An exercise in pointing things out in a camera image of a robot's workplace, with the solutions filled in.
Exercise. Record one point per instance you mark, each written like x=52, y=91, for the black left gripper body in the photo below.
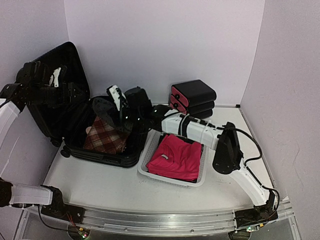
x=56, y=99

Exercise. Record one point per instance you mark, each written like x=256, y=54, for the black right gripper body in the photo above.
x=133, y=115

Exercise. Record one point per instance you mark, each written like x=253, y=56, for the white perforated plastic basket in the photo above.
x=174, y=160

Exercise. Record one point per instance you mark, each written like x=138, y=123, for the dark dotted garment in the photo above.
x=106, y=110

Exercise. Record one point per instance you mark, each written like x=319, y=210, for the black ribbed hard-shell suitcase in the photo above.
x=62, y=108

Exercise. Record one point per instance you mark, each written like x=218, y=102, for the pink garment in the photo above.
x=172, y=160

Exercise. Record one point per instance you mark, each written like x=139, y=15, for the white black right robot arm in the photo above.
x=228, y=158

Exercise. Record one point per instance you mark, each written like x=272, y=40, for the red plaid garment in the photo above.
x=104, y=138

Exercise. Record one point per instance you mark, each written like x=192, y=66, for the small pink round container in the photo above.
x=87, y=130

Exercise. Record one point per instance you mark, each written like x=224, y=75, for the black pink drawer organizer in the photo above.
x=193, y=97

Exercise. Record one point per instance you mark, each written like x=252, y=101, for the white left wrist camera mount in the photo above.
x=54, y=78

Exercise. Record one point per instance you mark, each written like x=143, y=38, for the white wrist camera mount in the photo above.
x=118, y=97
x=54, y=78

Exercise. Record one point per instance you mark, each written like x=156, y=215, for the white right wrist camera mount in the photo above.
x=118, y=97

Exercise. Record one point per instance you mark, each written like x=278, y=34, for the aluminium rail frame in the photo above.
x=91, y=223

